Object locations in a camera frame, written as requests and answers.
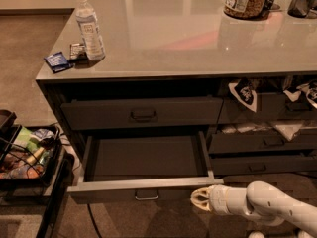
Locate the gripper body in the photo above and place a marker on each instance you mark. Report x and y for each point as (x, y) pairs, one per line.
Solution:
(218, 198)

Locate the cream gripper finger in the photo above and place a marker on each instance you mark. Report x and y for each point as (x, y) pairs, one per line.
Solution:
(203, 192)
(201, 204)

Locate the grey drawer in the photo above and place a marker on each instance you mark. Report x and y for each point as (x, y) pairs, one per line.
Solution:
(262, 141)
(263, 165)
(142, 169)
(270, 107)
(135, 113)

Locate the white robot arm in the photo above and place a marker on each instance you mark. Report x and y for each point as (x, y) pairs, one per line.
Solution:
(260, 202)

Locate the second white robot base wheel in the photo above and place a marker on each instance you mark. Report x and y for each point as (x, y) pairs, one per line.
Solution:
(303, 234)

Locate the clear plastic bags in drawer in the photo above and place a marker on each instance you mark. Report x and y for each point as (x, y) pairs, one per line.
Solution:
(286, 128)

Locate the grey drawer cabinet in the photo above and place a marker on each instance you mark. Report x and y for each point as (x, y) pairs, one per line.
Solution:
(183, 48)

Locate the black white chip bag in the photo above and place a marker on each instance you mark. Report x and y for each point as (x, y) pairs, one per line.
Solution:
(243, 91)
(308, 89)

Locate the green snack bag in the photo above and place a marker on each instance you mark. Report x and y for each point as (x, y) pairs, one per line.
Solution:
(31, 140)

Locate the clear plastic water bottle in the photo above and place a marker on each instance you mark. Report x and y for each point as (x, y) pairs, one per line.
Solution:
(88, 25)

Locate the dark snack packet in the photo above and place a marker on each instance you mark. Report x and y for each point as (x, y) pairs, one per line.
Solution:
(77, 52)

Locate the blue snack packet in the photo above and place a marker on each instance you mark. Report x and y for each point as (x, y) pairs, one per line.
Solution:
(58, 62)

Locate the dark glass container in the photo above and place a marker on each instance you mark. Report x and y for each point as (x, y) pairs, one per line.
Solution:
(303, 9)

